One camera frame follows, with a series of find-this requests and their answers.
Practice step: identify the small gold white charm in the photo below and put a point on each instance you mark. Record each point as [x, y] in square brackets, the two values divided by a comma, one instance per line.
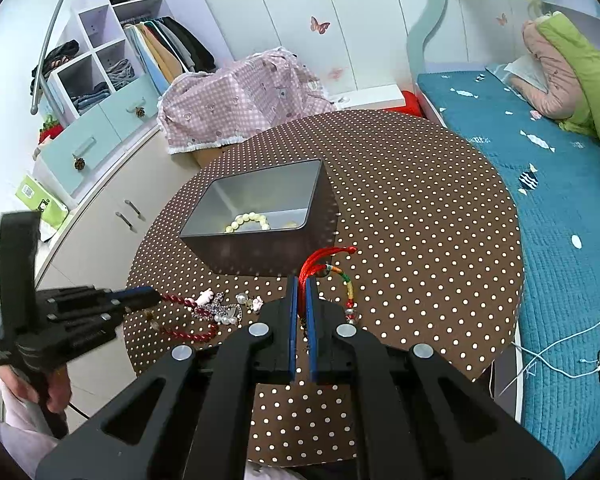
[255, 305]

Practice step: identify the large light blue drawer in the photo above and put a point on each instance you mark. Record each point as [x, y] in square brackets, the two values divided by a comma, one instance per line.
[60, 155]

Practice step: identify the white cubby shelf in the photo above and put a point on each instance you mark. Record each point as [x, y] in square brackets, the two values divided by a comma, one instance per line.
[92, 20]

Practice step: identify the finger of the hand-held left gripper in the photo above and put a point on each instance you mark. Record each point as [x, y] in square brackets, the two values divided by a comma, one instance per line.
[130, 292]
[142, 302]

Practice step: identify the pale green curved headboard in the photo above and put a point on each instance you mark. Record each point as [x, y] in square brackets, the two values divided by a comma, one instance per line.
[425, 25]

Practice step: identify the blue folded jeans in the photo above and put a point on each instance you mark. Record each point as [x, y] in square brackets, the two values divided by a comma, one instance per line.
[90, 97]

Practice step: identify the green box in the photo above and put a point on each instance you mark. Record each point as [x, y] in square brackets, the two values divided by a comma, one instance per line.
[40, 200]

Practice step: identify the dark clothes pile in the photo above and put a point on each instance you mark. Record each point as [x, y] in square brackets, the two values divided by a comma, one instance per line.
[60, 55]

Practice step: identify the green folded quilt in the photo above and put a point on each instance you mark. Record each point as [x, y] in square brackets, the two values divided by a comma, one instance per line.
[585, 70]

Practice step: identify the pinecone drawer knob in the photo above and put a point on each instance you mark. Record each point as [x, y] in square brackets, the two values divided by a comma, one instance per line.
[140, 112]
[80, 164]

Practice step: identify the pink checked cloth cover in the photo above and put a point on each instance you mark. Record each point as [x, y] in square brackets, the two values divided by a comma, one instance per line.
[240, 100]

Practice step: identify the beige curved cabinet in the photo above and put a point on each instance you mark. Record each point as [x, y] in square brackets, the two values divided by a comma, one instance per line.
[95, 240]

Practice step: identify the white bedside table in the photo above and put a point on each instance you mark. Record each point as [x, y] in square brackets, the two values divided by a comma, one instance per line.
[365, 96]

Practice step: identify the red strawberry plush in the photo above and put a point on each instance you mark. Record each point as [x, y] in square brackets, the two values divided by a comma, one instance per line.
[52, 130]

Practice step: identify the grey metal tin box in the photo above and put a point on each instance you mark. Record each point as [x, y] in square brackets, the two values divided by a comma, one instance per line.
[260, 255]

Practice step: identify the red object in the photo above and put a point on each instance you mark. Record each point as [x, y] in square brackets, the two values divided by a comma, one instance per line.
[410, 105]

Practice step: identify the small brown butterfly sticker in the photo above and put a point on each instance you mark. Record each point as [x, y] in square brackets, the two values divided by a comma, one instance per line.
[501, 19]

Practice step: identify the small light blue drawer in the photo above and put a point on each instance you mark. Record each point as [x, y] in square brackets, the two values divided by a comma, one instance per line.
[122, 105]

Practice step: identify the row of hanging clothes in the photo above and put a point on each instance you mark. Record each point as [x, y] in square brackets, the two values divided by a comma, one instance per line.
[165, 50]

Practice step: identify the person's left hand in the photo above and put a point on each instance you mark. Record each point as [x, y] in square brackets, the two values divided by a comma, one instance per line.
[58, 390]

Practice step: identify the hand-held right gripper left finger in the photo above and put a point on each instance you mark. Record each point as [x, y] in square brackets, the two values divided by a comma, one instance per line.
[292, 320]

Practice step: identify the faint pink butterfly sticker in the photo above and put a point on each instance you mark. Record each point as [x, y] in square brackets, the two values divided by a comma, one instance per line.
[336, 73]

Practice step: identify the white pillow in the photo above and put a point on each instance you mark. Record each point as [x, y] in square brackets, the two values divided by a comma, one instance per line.
[522, 72]

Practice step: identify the grey folded jeans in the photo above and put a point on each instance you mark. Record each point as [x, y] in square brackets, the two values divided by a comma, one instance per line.
[121, 72]

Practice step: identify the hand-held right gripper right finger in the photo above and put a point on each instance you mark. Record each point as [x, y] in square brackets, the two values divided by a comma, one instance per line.
[312, 320]

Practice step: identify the person's left forearm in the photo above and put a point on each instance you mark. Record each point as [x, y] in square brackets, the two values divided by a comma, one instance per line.
[10, 440]

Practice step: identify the curved metal rail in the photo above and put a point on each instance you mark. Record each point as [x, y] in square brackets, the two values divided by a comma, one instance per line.
[50, 35]

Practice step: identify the teal printed bed quilt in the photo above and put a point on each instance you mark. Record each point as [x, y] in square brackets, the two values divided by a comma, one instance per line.
[555, 240]

